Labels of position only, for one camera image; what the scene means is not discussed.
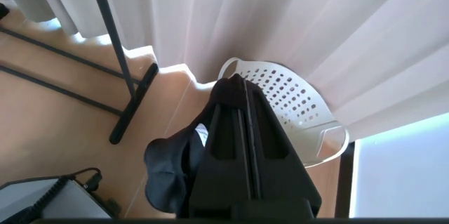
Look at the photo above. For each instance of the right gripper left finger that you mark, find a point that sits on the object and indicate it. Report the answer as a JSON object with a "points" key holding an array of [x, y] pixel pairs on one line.
{"points": [[217, 178]]}

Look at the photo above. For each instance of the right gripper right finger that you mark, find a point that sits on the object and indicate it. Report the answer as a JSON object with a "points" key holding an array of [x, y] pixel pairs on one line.
{"points": [[284, 178]]}

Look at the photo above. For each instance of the black garment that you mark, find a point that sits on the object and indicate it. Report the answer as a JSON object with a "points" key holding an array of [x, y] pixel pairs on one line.
{"points": [[168, 175]]}

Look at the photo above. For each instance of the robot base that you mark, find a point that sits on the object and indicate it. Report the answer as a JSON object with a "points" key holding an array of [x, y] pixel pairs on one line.
{"points": [[52, 199]]}

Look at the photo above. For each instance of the white laundry basket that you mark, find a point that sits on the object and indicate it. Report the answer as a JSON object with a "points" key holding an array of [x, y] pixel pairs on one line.
{"points": [[298, 104]]}

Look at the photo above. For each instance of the black clothes rack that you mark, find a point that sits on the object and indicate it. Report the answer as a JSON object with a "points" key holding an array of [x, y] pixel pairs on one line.
{"points": [[105, 17]]}

